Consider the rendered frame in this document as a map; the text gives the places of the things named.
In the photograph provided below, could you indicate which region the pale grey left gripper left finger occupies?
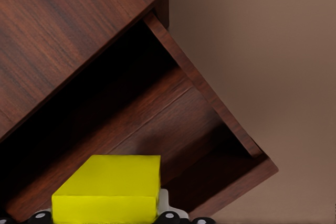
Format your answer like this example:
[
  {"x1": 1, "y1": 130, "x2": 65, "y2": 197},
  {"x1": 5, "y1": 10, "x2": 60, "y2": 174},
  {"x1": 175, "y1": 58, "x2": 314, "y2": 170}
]
[{"x1": 27, "y1": 207, "x2": 53, "y2": 224}]

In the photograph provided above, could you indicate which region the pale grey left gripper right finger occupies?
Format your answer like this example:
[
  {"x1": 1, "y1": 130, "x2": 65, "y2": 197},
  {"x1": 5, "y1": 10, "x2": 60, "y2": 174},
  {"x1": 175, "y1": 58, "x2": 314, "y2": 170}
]
[{"x1": 156, "y1": 188, "x2": 190, "y2": 224}]

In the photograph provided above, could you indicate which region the yellow square block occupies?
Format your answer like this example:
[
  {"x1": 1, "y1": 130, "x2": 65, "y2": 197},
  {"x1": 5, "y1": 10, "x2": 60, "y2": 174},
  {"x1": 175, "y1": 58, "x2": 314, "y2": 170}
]
[{"x1": 51, "y1": 154, "x2": 162, "y2": 223}]

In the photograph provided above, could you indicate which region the dark wooden cabinet body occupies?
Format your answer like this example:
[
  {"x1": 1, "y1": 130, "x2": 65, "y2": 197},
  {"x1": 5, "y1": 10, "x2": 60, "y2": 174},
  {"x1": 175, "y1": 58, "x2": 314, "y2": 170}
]
[{"x1": 0, "y1": 0, "x2": 169, "y2": 144}]

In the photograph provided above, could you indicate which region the dark wooden drawer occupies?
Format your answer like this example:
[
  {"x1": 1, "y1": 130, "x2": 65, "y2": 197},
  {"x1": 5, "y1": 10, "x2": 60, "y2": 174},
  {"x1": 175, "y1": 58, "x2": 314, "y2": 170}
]
[{"x1": 0, "y1": 10, "x2": 279, "y2": 224}]

